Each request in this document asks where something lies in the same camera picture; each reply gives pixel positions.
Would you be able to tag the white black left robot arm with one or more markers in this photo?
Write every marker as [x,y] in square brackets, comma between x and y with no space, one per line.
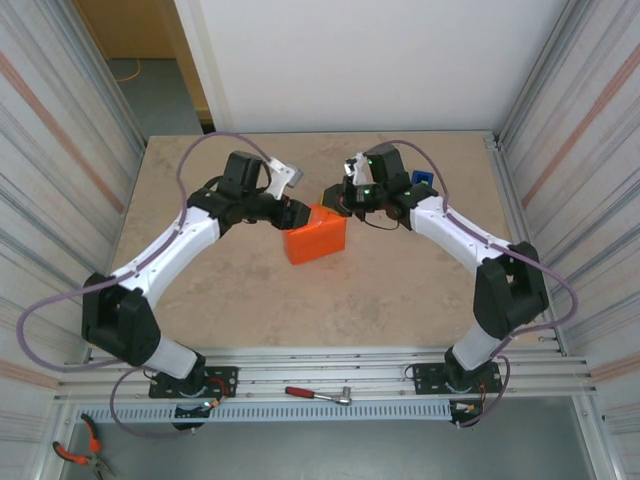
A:
[130,310]

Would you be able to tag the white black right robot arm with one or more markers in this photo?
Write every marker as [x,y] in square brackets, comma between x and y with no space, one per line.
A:
[500,295]

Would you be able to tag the blue tape dispenser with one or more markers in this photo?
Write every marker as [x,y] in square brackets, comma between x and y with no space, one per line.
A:
[425,177]

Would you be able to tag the yellow wooden door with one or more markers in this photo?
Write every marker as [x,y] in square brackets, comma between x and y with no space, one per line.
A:
[125,30]

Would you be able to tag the yellow power connector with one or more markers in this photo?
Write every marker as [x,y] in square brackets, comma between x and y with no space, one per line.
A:
[213,402]
[469,407]

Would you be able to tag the aluminium side rail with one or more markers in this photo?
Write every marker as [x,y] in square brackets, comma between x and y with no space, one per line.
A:
[519,210]

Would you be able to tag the aluminium rail frame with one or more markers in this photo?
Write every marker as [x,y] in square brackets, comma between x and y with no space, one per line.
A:
[325,367]

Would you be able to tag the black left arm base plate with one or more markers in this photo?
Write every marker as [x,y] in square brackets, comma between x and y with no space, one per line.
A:
[227,372]

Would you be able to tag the aluminium frame post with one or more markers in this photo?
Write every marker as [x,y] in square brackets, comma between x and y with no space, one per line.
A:
[545,65]
[107,80]

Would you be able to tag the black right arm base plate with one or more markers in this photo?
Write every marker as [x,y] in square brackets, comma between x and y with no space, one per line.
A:
[422,372]

